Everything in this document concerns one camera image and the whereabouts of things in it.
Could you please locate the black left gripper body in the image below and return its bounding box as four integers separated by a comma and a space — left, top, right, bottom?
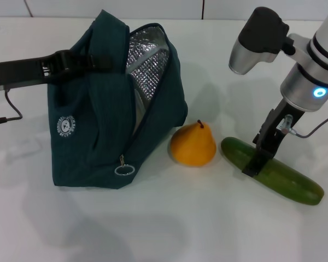
0, 50, 72, 90

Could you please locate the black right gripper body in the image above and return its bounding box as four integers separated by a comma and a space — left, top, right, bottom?
252, 97, 302, 158

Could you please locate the green cucumber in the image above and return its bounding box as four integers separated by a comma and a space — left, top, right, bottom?
220, 137, 325, 206

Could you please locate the dark teal insulated lunch bag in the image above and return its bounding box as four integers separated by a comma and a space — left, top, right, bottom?
48, 9, 189, 189

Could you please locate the orange yellow pear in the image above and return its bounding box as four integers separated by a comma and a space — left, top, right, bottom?
171, 119, 217, 167

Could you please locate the right gripper cable with plug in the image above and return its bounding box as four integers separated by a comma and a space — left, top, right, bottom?
279, 105, 328, 139

